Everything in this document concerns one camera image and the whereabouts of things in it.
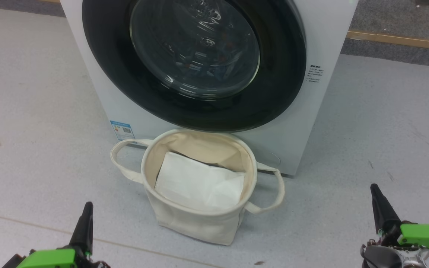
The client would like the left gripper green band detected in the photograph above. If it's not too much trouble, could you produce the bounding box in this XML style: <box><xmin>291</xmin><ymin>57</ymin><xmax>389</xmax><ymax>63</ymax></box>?
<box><xmin>1</xmin><ymin>202</ymin><xmax>111</xmax><ymax>268</ymax></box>

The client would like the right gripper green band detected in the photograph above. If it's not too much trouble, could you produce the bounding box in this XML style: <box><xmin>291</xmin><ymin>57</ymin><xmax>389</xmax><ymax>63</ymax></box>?
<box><xmin>361</xmin><ymin>184</ymin><xmax>429</xmax><ymax>268</ymax></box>

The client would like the black round glass washer door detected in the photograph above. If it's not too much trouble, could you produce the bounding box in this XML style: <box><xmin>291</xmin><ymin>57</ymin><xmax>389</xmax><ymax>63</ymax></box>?
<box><xmin>82</xmin><ymin>0</ymin><xmax>307</xmax><ymax>133</ymax></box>

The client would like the cream canvas laundry basket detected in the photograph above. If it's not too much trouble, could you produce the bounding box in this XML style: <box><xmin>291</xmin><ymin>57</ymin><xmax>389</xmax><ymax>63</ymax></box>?
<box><xmin>109</xmin><ymin>128</ymin><xmax>286</xmax><ymax>246</ymax></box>

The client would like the white front-load washing machine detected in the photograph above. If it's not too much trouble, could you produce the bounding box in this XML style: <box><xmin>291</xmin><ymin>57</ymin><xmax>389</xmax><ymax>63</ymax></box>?
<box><xmin>59</xmin><ymin>0</ymin><xmax>359</xmax><ymax>177</ymax></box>

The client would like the blue energy label sticker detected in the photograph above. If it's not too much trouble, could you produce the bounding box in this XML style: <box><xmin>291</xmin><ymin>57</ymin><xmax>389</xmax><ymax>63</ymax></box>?
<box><xmin>109</xmin><ymin>120</ymin><xmax>136</xmax><ymax>141</ymax></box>

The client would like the white folded sheet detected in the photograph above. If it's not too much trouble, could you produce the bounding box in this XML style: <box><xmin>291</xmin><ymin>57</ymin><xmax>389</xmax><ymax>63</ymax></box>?
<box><xmin>154</xmin><ymin>151</ymin><xmax>246</xmax><ymax>213</ymax></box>

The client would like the round white filter cover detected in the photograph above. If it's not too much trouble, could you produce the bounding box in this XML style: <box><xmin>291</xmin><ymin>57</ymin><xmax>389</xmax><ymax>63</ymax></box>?
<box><xmin>254</xmin><ymin>149</ymin><xmax>281</xmax><ymax>167</ymax></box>

